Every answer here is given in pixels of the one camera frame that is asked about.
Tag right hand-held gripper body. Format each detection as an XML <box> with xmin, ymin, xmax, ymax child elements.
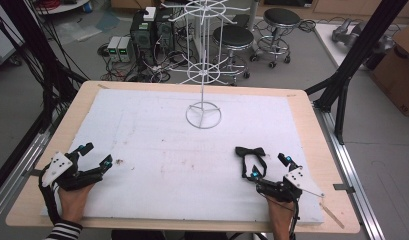
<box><xmin>256</xmin><ymin>166</ymin><xmax>325</xmax><ymax>204</ymax></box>

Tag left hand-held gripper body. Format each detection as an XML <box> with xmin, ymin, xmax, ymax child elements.
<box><xmin>38</xmin><ymin>151</ymin><xmax>104</xmax><ymax>192</ymax></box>

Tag black bow tie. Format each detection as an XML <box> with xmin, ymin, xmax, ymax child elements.
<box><xmin>234</xmin><ymin>145</ymin><xmax>268</xmax><ymax>180</ymax></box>

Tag person's right hand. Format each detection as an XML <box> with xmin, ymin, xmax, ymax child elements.
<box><xmin>264</xmin><ymin>194</ymin><xmax>296</xmax><ymax>228</ymax></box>

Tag person's left hand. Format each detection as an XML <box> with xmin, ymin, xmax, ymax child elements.
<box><xmin>57</xmin><ymin>182</ymin><xmax>96</xmax><ymax>224</ymax></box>

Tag thin wooden stick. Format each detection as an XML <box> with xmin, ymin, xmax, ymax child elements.
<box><xmin>319</xmin><ymin>201</ymin><xmax>346</xmax><ymax>230</ymax></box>

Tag person's striped left sleeve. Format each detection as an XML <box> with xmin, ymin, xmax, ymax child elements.
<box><xmin>44</xmin><ymin>218</ymin><xmax>84</xmax><ymax>240</ymax></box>

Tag white foam mat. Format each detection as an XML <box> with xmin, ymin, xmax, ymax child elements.
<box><xmin>40</xmin><ymin>87</ymin><xmax>326</xmax><ymax>225</ymax></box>

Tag person's dark pants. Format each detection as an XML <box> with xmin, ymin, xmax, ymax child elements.
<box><xmin>110</xmin><ymin>229</ymin><xmax>230</xmax><ymax>240</ymax></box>

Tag grey power supply unit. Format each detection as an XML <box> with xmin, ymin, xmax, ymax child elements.
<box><xmin>117</xmin><ymin>36</ymin><xmax>134</xmax><ymax>64</ymax></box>
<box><xmin>106</xmin><ymin>35</ymin><xmax>122</xmax><ymax>63</ymax></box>

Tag white side table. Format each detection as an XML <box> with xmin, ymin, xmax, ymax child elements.
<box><xmin>313</xmin><ymin>22</ymin><xmax>395</xmax><ymax>72</ymax></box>

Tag black computer tower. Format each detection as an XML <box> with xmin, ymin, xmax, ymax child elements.
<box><xmin>129</xmin><ymin>10</ymin><xmax>157</xmax><ymax>67</ymax></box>
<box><xmin>154</xmin><ymin>7</ymin><xmax>177</xmax><ymax>56</ymax></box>

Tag black round stool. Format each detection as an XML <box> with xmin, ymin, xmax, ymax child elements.
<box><xmin>211</xmin><ymin>25</ymin><xmax>256</xmax><ymax>82</ymax></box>
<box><xmin>249</xmin><ymin>7</ymin><xmax>302</xmax><ymax>70</ymax></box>

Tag brown cardboard box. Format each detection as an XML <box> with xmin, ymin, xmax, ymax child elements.
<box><xmin>369</xmin><ymin>22</ymin><xmax>409</xmax><ymax>117</ymax></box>

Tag round white table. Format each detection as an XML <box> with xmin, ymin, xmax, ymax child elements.
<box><xmin>34</xmin><ymin>0</ymin><xmax>92</xmax><ymax>16</ymax></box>

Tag white box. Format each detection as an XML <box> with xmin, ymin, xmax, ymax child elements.
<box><xmin>142</xmin><ymin>6</ymin><xmax>157</xmax><ymax>23</ymax></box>

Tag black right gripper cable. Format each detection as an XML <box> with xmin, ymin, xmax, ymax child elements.
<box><xmin>287</xmin><ymin>199</ymin><xmax>300</xmax><ymax>240</ymax></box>

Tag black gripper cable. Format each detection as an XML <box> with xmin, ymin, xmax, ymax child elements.
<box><xmin>287</xmin><ymin>199</ymin><xmax>300</xmax><ymax>240</ymax></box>
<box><xmin>37</xmin><ymin>168</ymin><xmax>64</xmax><ymax>226</ymax></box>

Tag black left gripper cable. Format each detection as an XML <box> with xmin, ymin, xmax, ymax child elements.
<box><xmin>37</xmin><ymin>168</ymin><xmax>64</xmax><ymax>226</ymax></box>

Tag aluminium rail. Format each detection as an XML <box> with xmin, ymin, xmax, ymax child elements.
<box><xmin>312</xmin><ymin>102</ymin><xmax>387</xmax><ymax>240</ymax></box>
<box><xmin>0</xmin><ymin>128</ymin><xmax>55</xmax><ymax>228</ymax></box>

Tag grey metal bracket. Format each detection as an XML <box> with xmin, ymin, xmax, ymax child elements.
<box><xmin>332</xmin><ymin>182</ymin><xmax>356</xmax><ymax>195</ymax></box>

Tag tangle of floor cables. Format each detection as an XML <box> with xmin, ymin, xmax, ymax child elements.
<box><xmin>97</xmin><ymin>42</ymin><xmax>201</xmax><ymax>84</ymax></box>

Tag white wire display rack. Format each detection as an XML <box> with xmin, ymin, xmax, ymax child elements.
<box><xmin>159</xmin><ymin>0</ymin><xmax>254</xmax><ymax>131</ymax></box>

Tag black metal frame post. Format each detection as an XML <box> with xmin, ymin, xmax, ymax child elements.
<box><xmin>0</xmin><ymin>0</ymin><xmax>90</xmax><ymax>134</ymax></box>
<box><xmin>304</xmin><ymin>0</ymin><xmax>409</xmax><ymax>146</ymax></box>

